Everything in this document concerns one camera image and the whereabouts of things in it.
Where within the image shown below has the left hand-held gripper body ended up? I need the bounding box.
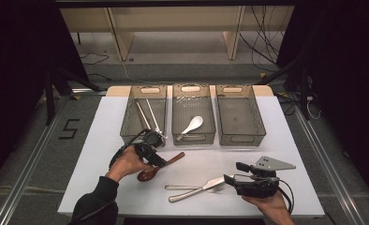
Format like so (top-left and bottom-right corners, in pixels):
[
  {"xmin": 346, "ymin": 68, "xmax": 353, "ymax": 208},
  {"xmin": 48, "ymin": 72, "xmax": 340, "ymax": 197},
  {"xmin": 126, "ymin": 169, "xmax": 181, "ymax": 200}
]
[{"xmin": 134, "ymin": 128, "xmax": 166, "ymax": 162}]

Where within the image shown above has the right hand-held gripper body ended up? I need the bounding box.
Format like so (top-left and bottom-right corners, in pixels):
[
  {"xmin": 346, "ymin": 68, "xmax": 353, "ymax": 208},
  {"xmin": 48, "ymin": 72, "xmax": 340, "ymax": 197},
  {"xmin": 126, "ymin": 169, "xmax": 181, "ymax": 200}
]
[{"xmin": 233, "ymin": 155, "xmax": 297, "ymax": 199}]

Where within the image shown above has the brown wooden spoon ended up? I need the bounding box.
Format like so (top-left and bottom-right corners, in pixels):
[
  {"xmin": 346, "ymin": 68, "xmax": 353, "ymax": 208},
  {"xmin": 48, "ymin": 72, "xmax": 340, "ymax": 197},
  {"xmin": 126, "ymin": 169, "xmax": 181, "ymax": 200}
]
[{"xmin": 137, "ymin": 151, "xmax": 186, "ymax": 183}]

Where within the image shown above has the metal fork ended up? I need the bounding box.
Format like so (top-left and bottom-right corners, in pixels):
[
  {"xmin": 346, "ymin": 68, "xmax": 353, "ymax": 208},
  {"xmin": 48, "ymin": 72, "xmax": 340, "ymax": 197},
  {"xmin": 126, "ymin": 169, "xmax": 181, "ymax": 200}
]
[{"xmin": 164, "ymin": 184, "xmax": 227, "ymax": 193}]

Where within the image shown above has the smoky transparent plastic bin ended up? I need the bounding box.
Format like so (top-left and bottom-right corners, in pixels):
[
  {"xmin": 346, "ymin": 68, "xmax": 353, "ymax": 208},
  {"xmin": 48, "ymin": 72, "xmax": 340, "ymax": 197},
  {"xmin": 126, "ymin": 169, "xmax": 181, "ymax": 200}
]
[
  {"xmin": 119, "ymin": 84, "xmax": 169, "ymax": 148},
  {"xmin": 171, "ymin": 83, "xmax": 217, "ymax": 146},
  {"xmin": 214, "ymin": 84, "xmax": 267, "ymax": 147}
]

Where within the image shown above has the metal table knife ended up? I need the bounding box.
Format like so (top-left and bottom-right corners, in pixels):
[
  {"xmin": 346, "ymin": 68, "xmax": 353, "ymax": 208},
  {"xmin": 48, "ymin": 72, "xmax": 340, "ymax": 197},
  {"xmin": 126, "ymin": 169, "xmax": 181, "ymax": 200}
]
[{"xmin": 168, "ymin": 176, "xmax": 228, "ymax": 203}]

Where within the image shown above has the white soup spoon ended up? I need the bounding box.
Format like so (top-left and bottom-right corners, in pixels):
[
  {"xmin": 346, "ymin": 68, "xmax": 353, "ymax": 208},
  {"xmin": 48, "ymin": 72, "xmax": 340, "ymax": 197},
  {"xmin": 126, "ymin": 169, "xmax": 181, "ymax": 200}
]
[{"xmin": 176, "ymin": 115, "xmax": 204, "ymax": 142}]

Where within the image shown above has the person's left hand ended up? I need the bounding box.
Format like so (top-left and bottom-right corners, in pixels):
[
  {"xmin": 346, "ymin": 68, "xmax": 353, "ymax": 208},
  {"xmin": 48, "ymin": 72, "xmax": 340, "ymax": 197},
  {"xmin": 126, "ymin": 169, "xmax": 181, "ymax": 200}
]
[{"xmin": 105, "ymin": 145, "xmax": 155, "ymax": 183}]

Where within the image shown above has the person's right hand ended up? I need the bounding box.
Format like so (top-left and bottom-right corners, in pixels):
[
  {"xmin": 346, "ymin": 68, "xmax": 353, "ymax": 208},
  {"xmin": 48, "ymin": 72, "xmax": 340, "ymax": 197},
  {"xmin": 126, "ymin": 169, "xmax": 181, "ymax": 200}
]
[{"xmin": 242, "ymin": 190, "xmax": 295, "ymax": 225}]

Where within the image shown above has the black tripod stand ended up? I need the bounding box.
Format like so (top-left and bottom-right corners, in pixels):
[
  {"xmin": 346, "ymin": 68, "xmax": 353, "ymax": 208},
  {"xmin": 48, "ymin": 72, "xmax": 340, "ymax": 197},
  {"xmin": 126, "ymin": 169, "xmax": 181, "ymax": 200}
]
[
  {"xmin": 256, "ymin": 55, "xmax": 312, "ymax": 121},
  {"xmin": 43, "ymin": 66, "xmax": 103, "ymax": 126}
]

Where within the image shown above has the black curtain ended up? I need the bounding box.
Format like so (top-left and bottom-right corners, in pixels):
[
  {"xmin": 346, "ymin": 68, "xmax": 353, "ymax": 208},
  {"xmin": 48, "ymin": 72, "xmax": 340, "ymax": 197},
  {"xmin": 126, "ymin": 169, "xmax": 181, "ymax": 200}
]
[
  {"xmin": 276, "ymin": 0, "xmax": 369, "ymax": 209},
  {"xmin": 0, "ymin": 0, "xmax": 91, "ymax": 191}
]

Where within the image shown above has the light wooden desk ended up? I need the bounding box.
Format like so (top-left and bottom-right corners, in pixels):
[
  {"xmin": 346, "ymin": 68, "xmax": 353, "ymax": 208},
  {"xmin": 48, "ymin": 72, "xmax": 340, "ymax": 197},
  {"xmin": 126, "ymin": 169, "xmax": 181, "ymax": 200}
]
[{"xmin": 60, "ymin": 6, "xmax": 296, "ymax": 62}]

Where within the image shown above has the metal floor rail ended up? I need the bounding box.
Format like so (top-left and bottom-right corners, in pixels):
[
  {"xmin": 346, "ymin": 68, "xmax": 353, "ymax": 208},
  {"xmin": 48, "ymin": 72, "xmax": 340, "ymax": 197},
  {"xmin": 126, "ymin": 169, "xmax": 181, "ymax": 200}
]
[
  {"xmin": 293, "ymin": 104, "xmax": 366, "ymax": 225},
  {"xmin": 0, "ymin": 88, "xmax": 108, "ymax": 225}
]

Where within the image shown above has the white floor cable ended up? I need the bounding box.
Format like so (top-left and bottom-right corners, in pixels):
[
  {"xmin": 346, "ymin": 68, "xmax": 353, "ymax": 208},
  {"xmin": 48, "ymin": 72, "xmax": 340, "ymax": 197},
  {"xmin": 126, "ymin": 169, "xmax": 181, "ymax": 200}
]
[{"xmin": 120, "ymin": 59, "xmax": 174, "ymax": 86}]

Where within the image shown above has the white plug cable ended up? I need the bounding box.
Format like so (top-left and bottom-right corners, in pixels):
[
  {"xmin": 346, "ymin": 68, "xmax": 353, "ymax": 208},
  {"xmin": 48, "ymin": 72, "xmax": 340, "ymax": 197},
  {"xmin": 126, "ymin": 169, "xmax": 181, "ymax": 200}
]
[{"xmin": 305, "ymin": 95, "xmax": 323, "ymax": 121}]

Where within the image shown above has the black floor cable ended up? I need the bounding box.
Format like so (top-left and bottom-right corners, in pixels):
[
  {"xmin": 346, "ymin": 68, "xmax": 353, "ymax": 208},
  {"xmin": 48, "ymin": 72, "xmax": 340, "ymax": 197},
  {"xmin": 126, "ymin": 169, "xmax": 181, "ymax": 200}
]
[{"xmin": 79, "ymin": 51, "xmax": 111, "ymax": 67}]

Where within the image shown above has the bundle of black cables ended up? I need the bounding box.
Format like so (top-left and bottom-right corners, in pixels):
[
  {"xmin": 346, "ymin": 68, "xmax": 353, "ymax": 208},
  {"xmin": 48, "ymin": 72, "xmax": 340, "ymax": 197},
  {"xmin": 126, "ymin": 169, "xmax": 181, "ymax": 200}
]
[{"xmin": 238, "ymin": 6, "xmax": 288, "ymax": 73}]

